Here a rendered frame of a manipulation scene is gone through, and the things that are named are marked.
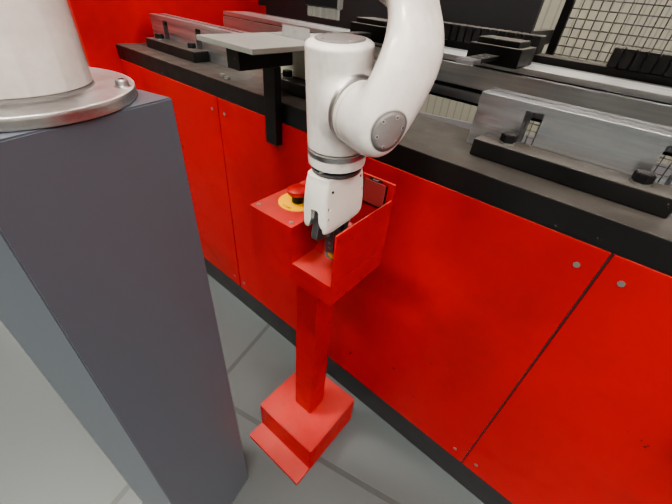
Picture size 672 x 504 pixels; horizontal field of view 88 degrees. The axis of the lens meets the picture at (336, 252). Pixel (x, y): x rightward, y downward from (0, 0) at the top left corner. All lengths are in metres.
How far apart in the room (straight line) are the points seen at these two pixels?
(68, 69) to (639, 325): 0.76
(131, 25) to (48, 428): 1.35
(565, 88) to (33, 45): 0.91
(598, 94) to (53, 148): 0.93
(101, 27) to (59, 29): 1.22
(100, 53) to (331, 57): 1.25
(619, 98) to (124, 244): 0.92
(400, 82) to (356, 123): 0.06
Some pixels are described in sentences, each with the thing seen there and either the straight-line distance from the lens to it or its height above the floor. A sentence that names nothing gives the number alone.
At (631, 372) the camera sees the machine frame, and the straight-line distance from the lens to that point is 0.75.
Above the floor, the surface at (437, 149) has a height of 0.87.
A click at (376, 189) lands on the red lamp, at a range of 0.63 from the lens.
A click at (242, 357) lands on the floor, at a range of 1.36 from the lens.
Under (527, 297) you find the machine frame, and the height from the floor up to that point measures 0.69.
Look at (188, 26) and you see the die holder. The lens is 1.40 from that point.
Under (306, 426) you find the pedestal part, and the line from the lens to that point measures 1.09.
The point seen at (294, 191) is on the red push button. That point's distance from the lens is 0.62.
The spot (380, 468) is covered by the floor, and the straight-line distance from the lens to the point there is 1.20.
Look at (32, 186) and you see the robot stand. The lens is 0.36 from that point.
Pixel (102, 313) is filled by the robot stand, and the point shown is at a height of 0.81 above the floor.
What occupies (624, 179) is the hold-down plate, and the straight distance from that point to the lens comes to 0.69.
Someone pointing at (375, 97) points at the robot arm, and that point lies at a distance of 0.39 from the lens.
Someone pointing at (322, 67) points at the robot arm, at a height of 1.03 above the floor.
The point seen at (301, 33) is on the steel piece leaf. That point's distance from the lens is 0.89.
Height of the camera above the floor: 1.10
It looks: 38 degrees down
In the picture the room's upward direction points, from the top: 6 degrees clockwise
